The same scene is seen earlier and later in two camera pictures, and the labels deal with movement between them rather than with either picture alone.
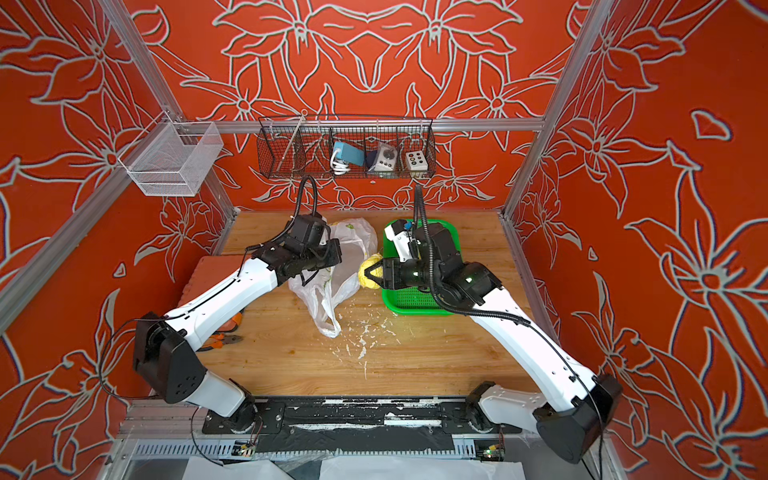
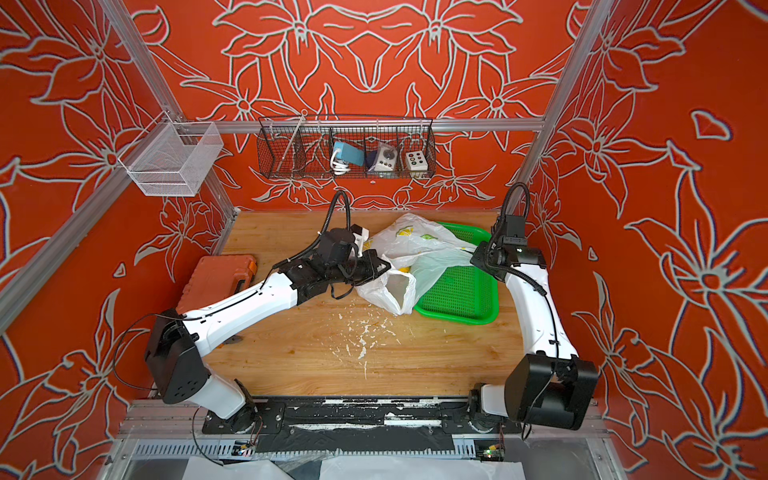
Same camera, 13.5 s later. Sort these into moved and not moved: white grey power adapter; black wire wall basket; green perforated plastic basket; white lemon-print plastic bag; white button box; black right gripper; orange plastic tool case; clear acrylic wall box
Moved: green perforated plastic basket; white lemon-print plastic bag; black right gripper
Not moved: clear acrylic wall box; white button box; orange plastic tool case; white grey power adapter; black wire wall basket
